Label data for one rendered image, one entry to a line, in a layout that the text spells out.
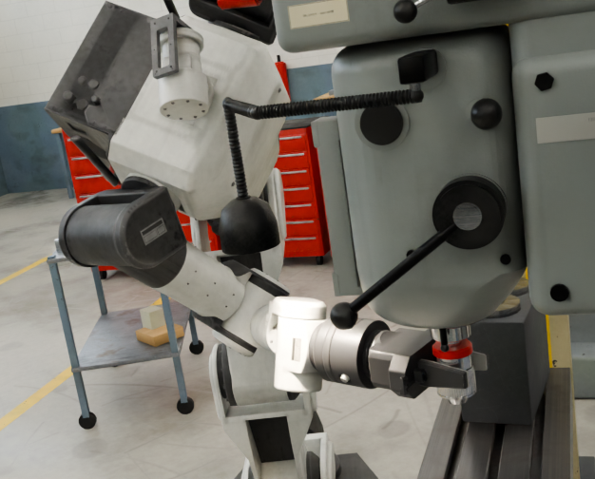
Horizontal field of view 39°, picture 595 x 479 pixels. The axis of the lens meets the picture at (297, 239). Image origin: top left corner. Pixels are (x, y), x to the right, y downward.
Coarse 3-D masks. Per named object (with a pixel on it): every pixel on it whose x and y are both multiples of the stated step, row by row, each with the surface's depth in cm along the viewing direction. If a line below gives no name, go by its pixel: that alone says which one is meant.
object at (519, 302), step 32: (480, 320) 142; (512, 320) 140; (544, 320) 157; (512, 352) 141; (544, 352) 156; (480, 384) 144; (512, 384) 142; (544, 384) 155; (480, 416) 146; (512, 416) 144
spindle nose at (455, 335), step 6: (432, 330) 99; (438, 330) 98; (450, 330) 98; (456, 330) 98; (462, 330) 98; (468, 330) 98; (432, 336) 99; (438, 336) 98; (450, 336) 98; (456, 336) 98; (462, 336) 98; (468, 336) 99; (450, 342) 98
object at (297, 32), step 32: (288, 0) 83; (320, 0) 82; (352, 0) 81; (384, 0) 80; (416, 0) 79; (480, 0) 78; (512, 0) 77; (544, 0) 76; (576, 0) 75; (288, 32) 84; (320, 32) 83; (352, 32) 82; (384, 32) 81; (416, 32) 81
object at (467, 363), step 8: (472, 352) 100; (440, 360) 99; (448, 360) 99; (456, 360) 98; (464, 360) 99; (472, 360) 100; (464, 368) 99; (472, 368) 100; (472, 376) 100; (472, 384) 100; (440, 392) 101; (448, 392) 100; (456, 392) 100; (464, 392) 100; (472, 392) 100
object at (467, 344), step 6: (438, 342) 102; (462, 342) 100; (468, 342) 100; (432, 348) 100; (438, 348) 100; (450, 348) 99; (456, 348) 99; (462, 348) 99; (468, 348) 99; (438, 354) 99; (444, 354) 99; (450, 354) 98; (456, 354) 98; (462, 354) 98; (468, 354) 99
